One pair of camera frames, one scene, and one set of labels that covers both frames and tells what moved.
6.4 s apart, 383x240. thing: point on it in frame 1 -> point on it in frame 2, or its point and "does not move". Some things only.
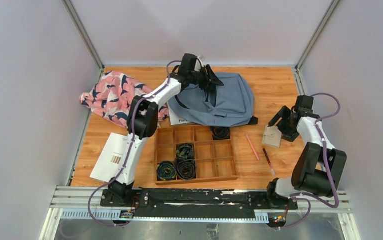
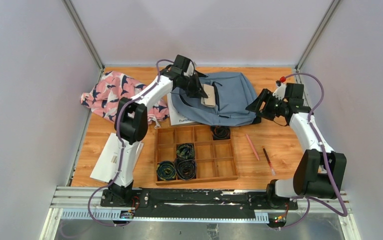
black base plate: x=197 y=203 does not move
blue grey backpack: x=231 y=104 does not move
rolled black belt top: x=220 y=133 does not move
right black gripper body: x=289 y=131 -> x=279 y=106
